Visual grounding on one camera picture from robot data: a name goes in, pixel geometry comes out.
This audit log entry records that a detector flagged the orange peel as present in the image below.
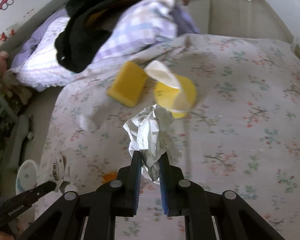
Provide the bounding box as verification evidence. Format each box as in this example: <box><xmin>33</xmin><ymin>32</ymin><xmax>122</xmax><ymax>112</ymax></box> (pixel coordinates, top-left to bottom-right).
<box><xmin>102</xmin><ymin>171</ymin><xmax>117</xmax><ymax>184</ymax></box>

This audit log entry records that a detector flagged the white paper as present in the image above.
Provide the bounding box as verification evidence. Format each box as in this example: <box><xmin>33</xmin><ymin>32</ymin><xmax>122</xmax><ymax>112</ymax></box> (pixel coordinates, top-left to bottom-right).
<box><xmin>123</xmin><ymin>104</ymin><xmax>182</xmax><ymax>184</ymax></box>

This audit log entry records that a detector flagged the small white tissue wad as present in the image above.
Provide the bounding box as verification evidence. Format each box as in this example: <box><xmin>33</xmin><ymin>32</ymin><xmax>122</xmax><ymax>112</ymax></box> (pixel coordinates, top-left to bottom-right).
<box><xmin>78</xmin><ymin>114</ymin><xmax>100</xmax><ymax>133</ymax></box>

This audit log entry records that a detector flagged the white plastic trash bin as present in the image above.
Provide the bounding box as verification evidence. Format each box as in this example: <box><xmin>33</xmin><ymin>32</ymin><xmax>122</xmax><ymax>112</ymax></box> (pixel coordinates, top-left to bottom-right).
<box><xmin>15</xmin><ymin>159</ymin><xmax>38</xmax><ymax>195</ymax></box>

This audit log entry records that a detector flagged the grey rolling chair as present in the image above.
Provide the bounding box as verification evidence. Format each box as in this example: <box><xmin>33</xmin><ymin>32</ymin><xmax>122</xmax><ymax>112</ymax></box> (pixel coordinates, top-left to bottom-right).
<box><xmin>0</xmin><ymin>95</ymin><xmax>30</xmax><ymax>173</ymax></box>

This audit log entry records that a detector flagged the yellow paper cup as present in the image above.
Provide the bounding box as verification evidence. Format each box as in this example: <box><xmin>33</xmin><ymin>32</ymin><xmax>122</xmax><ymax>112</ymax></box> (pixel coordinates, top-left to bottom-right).
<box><xmin>145</xmin><ymin>60</ymin><xmax>197</xmax><ymax>119</ymax></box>

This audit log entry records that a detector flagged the yellow sponge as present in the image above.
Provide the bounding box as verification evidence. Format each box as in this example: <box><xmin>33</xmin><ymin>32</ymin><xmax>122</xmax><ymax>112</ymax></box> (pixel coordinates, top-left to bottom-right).
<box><xmin>107</xmin><ymin>61</ymin><xmax>148</xmax><ymax>107</ymax></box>

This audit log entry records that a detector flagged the plush toy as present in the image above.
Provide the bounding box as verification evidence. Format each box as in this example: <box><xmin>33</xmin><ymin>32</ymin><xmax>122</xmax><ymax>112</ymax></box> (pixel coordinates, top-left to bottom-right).
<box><xmin>0</xmin><ymin>51</ymin><xmax>32</xmax><ymax>105</ymax></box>

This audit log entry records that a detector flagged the purple checked quilt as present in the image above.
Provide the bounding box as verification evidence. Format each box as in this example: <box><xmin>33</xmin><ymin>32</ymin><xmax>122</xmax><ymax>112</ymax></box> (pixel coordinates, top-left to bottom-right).
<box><xmin>10</xmin><ymin>0</ymin><xmax>199</xmax><ymax>92</ymax></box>

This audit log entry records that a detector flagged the black garment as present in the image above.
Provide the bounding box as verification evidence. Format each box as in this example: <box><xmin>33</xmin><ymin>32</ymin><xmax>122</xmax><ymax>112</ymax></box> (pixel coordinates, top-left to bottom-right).
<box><xmin>55</xmin><ymin>0</ymin><xmax>141</xmax><ymax>73</ymax></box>

